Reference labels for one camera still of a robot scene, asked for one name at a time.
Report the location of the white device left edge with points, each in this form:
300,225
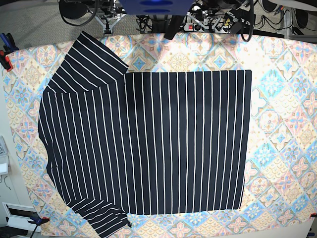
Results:
4,159

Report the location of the white power strip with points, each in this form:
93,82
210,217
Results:
217,27

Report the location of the patterned tile tablecloth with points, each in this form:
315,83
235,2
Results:
281,167

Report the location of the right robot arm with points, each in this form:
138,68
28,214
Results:
107,12

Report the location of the orange black clamp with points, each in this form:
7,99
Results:
9,47
38,221

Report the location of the orange black clamp left top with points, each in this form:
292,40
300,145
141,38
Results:
9,47

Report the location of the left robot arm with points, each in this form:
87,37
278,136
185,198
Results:
224,16

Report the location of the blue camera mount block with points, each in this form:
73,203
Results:
142,7

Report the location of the black support post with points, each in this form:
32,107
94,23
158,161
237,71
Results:
174,26

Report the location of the navy white striped T-shirt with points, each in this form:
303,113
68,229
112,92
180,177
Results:
144,143

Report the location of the orange clamp bottom right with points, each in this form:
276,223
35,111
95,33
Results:
313,215

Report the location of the white box bottom left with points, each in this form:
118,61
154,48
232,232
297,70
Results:
19,215

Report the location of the orange black clamp bottom left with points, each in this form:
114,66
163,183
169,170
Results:
38,221

